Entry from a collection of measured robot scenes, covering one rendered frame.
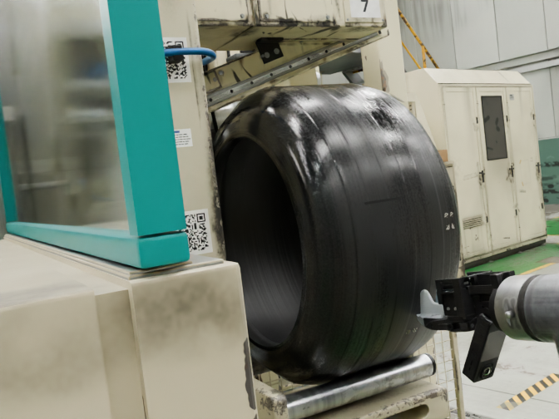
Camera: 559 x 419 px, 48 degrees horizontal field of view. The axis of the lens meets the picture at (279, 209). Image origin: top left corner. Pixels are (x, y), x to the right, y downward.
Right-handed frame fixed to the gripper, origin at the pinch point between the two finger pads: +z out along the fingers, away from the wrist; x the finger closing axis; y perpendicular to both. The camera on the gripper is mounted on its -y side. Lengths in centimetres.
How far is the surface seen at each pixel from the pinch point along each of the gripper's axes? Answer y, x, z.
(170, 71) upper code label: 48, 33, 12
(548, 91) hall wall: 218, -965, 710
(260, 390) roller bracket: -6.3, 26.6, 12.2
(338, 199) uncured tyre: 22.0, 14.6, -3.2
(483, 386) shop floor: -80, -181, 186
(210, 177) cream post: 30.3, 28.0, 14.2
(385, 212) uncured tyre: 18.9, 7.4, -4.8
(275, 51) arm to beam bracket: 65, -9, 49
